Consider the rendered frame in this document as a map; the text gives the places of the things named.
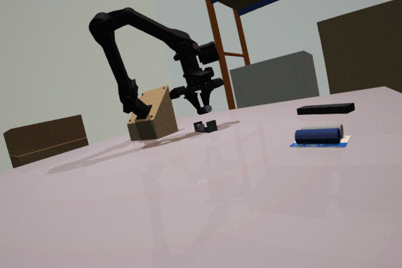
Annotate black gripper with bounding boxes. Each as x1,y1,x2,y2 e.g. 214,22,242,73
169,66,224,114

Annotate blue and red battery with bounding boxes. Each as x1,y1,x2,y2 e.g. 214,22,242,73
197,105,212,115

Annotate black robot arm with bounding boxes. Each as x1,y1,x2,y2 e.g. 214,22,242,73
89,8,220,119

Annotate black flat bar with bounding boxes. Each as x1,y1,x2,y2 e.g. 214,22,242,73
297,102,355,115

